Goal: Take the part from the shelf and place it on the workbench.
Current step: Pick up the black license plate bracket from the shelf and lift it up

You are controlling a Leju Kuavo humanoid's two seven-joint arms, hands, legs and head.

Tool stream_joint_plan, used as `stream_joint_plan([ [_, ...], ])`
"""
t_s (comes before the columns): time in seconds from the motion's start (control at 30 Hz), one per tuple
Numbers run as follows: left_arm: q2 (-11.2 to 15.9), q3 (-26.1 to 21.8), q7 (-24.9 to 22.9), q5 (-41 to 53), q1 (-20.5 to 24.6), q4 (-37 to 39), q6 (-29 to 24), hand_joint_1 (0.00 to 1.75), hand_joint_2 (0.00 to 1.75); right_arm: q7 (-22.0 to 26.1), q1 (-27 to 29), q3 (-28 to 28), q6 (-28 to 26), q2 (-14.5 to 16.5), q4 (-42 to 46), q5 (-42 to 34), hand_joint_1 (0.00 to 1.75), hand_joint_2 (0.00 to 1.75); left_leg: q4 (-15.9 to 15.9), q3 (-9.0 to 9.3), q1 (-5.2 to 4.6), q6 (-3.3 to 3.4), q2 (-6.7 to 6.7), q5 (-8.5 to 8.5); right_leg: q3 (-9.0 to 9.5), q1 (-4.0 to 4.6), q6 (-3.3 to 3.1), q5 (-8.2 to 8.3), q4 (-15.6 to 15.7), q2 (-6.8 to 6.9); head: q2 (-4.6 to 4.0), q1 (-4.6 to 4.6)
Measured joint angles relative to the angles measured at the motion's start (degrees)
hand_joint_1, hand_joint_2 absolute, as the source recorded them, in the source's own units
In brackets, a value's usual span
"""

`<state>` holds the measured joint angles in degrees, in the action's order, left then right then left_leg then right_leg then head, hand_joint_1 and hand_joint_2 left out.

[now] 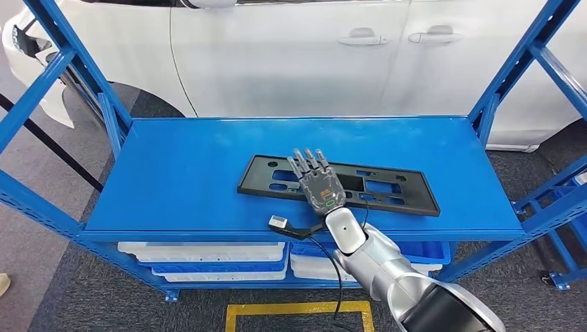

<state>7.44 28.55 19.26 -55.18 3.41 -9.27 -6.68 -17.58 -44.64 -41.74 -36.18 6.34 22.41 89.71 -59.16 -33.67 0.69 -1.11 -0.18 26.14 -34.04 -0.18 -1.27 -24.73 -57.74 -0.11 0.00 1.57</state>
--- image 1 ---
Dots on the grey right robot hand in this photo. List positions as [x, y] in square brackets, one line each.
[323, 192]

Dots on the black plastic frame part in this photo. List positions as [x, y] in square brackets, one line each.
[257, 183]

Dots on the blue wheeled bin rack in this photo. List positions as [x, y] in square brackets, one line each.
[550, 213]

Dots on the white car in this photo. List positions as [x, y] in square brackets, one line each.
[284, 55]

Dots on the person's foot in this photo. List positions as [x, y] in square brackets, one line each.
[3, 285]

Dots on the blue plastic bin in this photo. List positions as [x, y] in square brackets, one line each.
[215, 267]
[426, 252]

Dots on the white plastic bin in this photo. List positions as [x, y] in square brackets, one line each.
[215, 277]
[197, 252]
[316, 276]
[312, 263]

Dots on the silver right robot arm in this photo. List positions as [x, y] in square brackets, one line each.
[390, 275]

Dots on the large blue shelf rack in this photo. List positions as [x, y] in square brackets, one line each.
[183, 174]

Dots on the black camera bracket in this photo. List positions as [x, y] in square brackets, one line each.
[300, 231]

